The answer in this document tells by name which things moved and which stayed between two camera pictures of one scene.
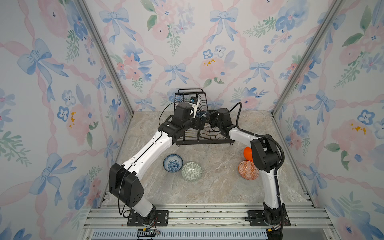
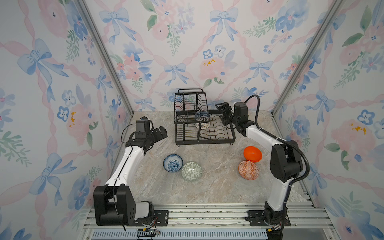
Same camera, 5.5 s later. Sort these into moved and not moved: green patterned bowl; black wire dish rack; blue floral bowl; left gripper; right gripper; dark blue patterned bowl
Moved: right gripper; left gripper
Not moved: blue floral bowl; black wire dish rack; green patterned bowl; dark blue patterned bowl
